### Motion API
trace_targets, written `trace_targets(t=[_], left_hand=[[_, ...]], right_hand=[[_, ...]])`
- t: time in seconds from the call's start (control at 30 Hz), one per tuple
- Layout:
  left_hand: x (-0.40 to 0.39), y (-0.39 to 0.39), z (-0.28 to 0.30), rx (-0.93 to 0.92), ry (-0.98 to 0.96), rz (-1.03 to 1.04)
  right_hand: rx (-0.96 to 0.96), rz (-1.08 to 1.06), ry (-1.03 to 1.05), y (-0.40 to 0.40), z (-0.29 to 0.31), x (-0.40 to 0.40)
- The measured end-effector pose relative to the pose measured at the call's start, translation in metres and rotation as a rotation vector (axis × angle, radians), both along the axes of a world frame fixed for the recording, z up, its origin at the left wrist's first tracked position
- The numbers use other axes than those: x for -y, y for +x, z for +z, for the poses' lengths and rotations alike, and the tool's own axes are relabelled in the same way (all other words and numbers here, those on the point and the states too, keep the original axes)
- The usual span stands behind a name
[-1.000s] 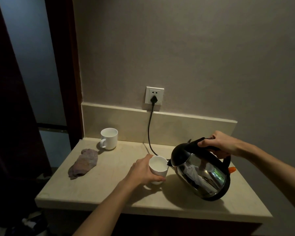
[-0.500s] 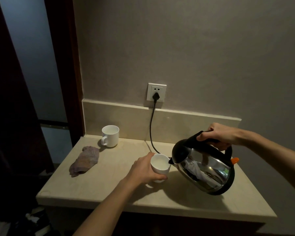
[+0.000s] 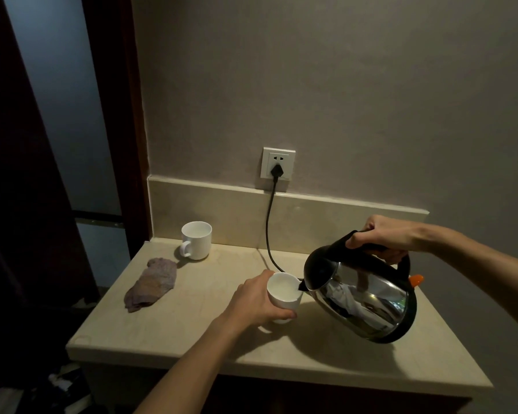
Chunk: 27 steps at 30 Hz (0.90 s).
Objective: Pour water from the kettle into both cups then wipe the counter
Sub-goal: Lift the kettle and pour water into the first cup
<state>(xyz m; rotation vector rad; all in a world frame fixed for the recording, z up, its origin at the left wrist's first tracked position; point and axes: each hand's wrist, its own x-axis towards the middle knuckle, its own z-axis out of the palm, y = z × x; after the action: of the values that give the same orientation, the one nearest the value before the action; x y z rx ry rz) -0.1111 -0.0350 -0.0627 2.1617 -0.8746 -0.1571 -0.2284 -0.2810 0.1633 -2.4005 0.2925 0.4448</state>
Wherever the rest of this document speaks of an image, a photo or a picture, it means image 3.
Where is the person's left hand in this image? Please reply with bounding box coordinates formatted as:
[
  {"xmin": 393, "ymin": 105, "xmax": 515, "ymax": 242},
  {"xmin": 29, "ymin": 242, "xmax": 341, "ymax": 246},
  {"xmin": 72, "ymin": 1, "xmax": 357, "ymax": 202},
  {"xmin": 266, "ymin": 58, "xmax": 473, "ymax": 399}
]
[{"xmin": 221, "ymin": 269, "xmax": 298, "ymax": 330}]

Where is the person's right hand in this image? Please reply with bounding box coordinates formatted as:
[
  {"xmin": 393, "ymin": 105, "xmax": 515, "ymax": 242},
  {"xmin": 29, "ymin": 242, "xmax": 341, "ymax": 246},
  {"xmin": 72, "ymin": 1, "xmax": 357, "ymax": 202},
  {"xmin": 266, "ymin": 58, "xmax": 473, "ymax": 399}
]
[{"xmin": 346, "ymin": 214, "xmax": 428, "ymax": 265}]

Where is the white handleless cup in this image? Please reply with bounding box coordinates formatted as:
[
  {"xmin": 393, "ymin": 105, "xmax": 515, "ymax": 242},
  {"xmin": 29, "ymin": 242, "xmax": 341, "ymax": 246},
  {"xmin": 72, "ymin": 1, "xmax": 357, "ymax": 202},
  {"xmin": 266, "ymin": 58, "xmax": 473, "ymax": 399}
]
[{"xmin": 266, "ymin": 272, "xmax": 304, "ymax": 325}]

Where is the steel electric kettle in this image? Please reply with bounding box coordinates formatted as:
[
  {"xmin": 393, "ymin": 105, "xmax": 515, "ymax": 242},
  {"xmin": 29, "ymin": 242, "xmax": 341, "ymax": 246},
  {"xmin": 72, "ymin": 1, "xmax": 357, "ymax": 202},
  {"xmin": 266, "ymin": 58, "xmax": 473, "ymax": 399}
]
[{"xmin": 298, "ymin": 230, "xmax": 424, "ymax": 344}]

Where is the person's left forearm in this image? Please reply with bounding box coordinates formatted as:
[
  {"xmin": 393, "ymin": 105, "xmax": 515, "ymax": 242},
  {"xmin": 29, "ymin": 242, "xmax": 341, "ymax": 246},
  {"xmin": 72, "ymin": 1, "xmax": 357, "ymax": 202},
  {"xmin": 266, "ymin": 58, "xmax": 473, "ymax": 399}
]
[{"xmin": 135, "ymin": 317, "xmax": 253, "ymax": 414}]

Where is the person's right forearm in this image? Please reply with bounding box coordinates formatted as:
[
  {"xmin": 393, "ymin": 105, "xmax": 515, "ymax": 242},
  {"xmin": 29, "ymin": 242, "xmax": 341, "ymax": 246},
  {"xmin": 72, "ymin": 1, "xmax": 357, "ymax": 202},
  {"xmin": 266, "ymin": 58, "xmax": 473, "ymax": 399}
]
[{"xmin": 423, "ymin": 223, "xmax": 518, "ymax": 338}]

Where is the frosted glass door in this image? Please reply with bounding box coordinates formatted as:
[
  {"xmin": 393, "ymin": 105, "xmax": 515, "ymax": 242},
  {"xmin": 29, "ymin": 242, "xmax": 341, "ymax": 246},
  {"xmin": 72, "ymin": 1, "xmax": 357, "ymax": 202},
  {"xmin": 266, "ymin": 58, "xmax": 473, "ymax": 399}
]
[{"xmin": 2, "ymin": 0, "xmax": 132, "ymax": 289}]

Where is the black power cable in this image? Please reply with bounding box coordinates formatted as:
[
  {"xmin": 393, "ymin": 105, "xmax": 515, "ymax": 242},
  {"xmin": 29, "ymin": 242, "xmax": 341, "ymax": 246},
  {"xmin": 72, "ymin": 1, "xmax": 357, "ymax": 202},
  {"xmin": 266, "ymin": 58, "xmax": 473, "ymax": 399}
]
[{"xmin": 265, "ymin": 179, "xmax": 305, "ymax": 281}]

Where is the white mug with handle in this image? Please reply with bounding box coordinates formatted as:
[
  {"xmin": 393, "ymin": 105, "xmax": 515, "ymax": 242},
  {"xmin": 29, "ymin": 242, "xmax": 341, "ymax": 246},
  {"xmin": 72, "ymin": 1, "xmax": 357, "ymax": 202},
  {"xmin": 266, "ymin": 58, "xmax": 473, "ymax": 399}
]
[{"xmin": 180, "ymin": 221, "xmax": 212, "ymax": 261}]

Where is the white wall socket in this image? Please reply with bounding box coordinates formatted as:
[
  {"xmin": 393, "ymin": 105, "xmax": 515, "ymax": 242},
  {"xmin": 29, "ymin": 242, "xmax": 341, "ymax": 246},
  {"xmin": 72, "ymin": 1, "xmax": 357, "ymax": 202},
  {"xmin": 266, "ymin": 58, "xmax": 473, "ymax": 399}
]
[{"xmin": 261, "ymin": 147, "xmax": 296, "ymax": 182}]

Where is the dark wooden door frame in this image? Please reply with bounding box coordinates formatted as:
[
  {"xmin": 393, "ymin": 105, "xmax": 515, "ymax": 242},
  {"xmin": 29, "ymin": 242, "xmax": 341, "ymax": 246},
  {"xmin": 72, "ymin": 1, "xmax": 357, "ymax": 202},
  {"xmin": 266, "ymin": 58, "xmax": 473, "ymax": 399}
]
[{"xmin": 81, "ymin": 0, "xmax": 153, "ymax": 260}]

